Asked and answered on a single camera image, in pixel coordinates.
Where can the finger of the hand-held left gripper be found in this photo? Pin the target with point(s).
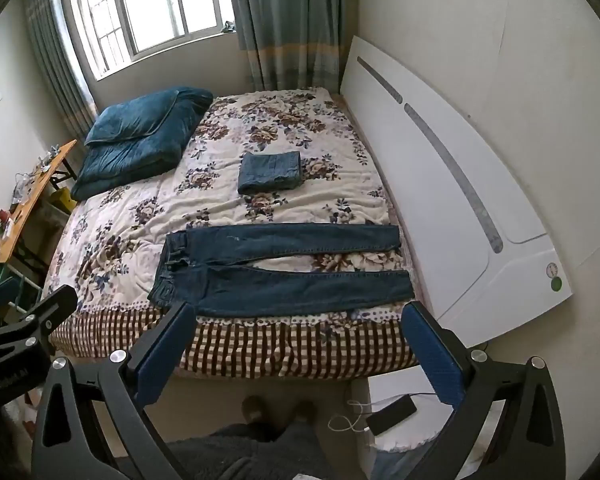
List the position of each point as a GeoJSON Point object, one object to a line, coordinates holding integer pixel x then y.
{"type": "Point", "coordinates": [0, 291]}
{"type": "Point", "coordinates": [40, 312]}

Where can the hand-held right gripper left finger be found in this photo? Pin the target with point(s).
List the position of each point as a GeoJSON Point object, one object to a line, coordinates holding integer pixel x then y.
{"type": "Point", "coordinates": [157, 360]}

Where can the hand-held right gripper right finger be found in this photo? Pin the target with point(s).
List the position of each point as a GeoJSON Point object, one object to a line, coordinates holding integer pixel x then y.
{"type": "Point", "coordinates": [434, 360]}

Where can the dark blue jeans pants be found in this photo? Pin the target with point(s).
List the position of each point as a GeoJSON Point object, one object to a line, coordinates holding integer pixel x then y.
{"type": "Point", "coordinates": [280, 287]}

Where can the white metal rack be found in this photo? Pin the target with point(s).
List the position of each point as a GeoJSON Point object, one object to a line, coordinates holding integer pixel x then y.
{"type": "Point", "coordinates": [22, 292]}

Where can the white nightstand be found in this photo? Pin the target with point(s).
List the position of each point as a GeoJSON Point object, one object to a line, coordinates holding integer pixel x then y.
{"type": "Point", "coordinates": [395, 385]}

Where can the black phone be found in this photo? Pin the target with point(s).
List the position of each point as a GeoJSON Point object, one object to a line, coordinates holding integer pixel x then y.
{"type": "Point", "coordinates": [392, 414]}

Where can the wooden desk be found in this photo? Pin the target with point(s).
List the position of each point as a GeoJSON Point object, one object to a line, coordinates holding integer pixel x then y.
{"type": "Point", "coordinates": [30, 200]}

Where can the yellow box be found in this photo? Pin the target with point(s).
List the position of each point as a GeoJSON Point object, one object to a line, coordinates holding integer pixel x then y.
{"type": "Point", "coordinates": [62, 199]}

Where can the floral bed blanket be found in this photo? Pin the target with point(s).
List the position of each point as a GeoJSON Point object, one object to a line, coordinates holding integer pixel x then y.
{"type": "Point", "coordinates": [130, 230]}

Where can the person's grey trousers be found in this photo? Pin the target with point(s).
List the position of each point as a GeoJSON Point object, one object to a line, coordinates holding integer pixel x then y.
{"type": "Point", "coordinates": [240, 452]}

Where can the green round sticker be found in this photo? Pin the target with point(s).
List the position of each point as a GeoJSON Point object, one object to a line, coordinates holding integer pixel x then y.
{"type": "Point", "coordinates": [556, 285]}

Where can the white bed headboard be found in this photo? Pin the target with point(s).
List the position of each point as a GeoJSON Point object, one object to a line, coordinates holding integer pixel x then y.
{"type": "Point", "coordinates": [430, 185]}

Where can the teal quilt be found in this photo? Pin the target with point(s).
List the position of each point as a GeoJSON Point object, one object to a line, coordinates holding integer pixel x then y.
{"type": "Point", "coordinates": [145, 155]}

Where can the teal pillow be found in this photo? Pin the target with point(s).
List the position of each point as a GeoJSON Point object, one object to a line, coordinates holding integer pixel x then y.
{"type": "Point", "coordinates": [130, 117]}

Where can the light blue folded jeans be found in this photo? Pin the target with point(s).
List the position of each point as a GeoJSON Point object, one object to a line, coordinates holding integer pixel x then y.
{"type": "Point", "coordinates": [270, 172]}

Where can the blue-grey curtain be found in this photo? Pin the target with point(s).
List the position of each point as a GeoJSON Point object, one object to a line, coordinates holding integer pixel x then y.
{"type": "Point", "coordinates": [285, 20]}
{"type": "Point", "coordinates": [60, 70]}

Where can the window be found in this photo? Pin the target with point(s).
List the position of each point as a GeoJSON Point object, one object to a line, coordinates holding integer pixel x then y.
{"type": "Point", "coordinates": [150, 5]}

